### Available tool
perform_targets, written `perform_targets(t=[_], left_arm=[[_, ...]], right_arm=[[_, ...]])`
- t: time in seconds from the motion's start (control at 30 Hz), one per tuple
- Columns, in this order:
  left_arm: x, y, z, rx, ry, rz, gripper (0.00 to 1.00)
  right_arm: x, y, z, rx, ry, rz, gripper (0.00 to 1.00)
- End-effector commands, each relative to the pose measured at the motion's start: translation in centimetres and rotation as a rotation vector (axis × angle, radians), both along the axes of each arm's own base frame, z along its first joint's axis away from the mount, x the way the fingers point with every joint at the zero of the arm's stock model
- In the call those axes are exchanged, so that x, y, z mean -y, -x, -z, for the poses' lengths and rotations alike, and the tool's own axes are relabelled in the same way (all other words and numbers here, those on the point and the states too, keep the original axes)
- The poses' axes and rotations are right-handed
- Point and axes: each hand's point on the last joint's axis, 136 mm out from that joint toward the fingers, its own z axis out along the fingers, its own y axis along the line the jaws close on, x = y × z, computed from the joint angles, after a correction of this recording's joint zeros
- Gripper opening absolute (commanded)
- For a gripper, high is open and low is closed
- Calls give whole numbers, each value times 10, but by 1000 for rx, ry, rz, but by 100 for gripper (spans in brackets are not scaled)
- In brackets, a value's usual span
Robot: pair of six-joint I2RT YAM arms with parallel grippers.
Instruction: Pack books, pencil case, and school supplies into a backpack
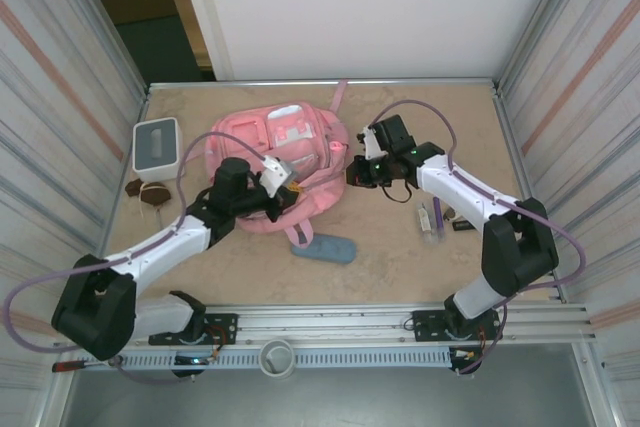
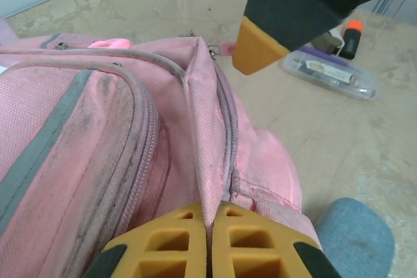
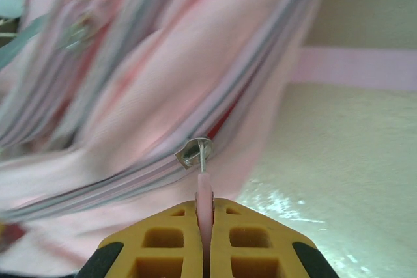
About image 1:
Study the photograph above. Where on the brown piece with white band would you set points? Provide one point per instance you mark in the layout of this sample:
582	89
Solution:
156	194

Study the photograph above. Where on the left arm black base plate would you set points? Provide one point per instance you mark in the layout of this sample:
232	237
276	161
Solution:
227	322

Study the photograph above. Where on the grey metal shelf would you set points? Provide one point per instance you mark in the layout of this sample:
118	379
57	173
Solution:
325	402

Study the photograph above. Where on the translucent side panel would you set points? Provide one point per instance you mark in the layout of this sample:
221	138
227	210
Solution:
590	97
50	97

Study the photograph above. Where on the grey round cup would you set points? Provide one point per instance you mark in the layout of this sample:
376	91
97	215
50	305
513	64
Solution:
276	369

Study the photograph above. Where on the pink backpack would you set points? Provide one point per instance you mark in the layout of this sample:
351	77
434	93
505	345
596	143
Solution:
310	182

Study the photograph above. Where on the blue-grey pencil case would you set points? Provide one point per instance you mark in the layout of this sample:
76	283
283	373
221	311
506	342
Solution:
332	249

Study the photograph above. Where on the small black box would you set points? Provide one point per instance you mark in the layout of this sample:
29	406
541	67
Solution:
462	226

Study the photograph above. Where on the small dark brown piece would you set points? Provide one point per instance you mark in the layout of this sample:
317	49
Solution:
132	188

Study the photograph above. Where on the white tissue box grey top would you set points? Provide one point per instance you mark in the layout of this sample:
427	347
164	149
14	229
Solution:
157	149

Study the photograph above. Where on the aluminium table edge bar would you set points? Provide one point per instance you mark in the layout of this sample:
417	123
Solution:
450	82

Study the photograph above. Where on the purple pen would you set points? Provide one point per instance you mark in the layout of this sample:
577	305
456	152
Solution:
438	219

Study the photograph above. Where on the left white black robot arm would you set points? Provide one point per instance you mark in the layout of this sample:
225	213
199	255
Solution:
95	307

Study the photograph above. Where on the white correction tape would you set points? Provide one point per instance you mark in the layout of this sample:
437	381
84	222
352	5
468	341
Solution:
424	219

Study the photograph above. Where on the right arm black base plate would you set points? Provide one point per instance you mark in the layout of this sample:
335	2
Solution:
422	327

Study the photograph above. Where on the aluminium mounting rail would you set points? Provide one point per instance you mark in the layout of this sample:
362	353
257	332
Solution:
325	319

